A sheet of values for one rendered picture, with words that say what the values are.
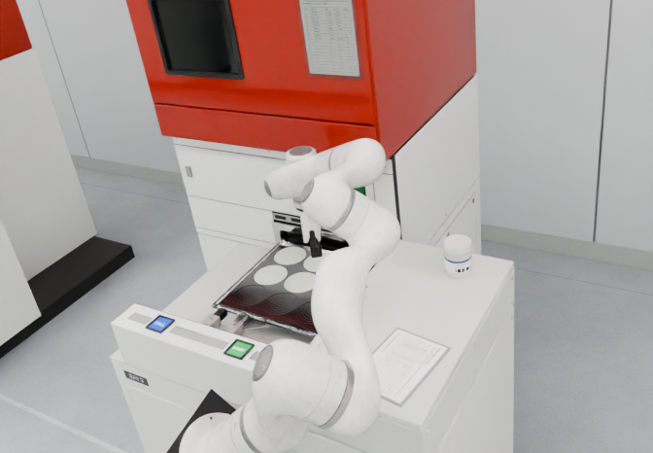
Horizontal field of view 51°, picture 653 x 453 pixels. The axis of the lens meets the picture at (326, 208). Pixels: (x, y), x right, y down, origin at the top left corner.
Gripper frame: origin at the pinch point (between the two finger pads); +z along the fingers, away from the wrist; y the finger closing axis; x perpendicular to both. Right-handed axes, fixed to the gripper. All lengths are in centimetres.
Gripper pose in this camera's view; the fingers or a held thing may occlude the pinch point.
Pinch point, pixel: (316, 250)
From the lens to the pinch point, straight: 197.5
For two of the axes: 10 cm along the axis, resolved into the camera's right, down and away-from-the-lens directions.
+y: 0.2, 4.9, -8.7
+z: 1.3, 8.6, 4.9
